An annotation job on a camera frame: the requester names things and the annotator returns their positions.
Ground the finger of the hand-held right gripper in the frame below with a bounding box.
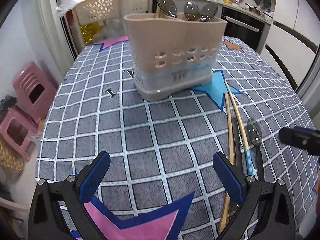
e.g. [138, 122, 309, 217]
[293, 126, 320, 137]
[279, 127, 320, 155]

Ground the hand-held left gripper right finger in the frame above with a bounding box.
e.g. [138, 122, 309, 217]
[212, 152, 297, 240]

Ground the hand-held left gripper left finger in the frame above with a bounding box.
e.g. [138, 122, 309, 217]
[28, 151, 111, 240]

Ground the black knife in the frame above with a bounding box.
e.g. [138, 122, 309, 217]
[229, 116, 244, 170]

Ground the beige plastic utensil holder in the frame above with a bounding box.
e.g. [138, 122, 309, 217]
[124, 14, 228, 102]

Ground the pink star sticker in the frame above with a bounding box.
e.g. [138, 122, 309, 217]
[91, 35, 130, 52]
[60, 191, 195, 240]

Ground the grey checked tablecloth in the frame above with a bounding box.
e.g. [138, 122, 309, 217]
[35, 36, 320, 240]

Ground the pink plastic stool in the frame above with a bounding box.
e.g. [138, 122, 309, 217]
[0, 105, 38, 162]

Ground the blue star sticker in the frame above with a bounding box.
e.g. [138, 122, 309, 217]
[191, 70, 243, 111]

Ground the white refrigerator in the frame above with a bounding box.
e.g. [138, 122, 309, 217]
[259, 17, 320, 90]

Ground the clear bag of yellow balls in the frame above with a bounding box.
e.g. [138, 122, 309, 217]
[0, 135, 25, 175]

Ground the light wooden chair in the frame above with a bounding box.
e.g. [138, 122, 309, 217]
[0, 195, 30, 213]

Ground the clear bag of black items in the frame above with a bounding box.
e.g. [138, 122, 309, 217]
[0, 95, 18, 113]

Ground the orange star sticker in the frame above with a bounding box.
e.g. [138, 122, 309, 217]
[222, 39, 244, 53]

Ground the stack of pink stools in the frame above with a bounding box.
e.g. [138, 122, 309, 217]
[12, 61, 58, 120]

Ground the black built-in oven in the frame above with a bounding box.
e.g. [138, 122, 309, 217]
[221, 6, 265, 50]

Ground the steel saucepan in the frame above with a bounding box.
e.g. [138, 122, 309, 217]
[245, 3, 267, 15]

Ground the yellow oil bottle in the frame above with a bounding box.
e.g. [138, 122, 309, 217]
[79, 21, 105, 43]

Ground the clear plastic bag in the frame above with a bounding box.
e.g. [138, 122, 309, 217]
[102, 17, 130, 40]
[55, 0, 83, 18]

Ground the beige perforated basket rack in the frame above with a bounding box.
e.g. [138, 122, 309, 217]
[71, 0, 154, 52]

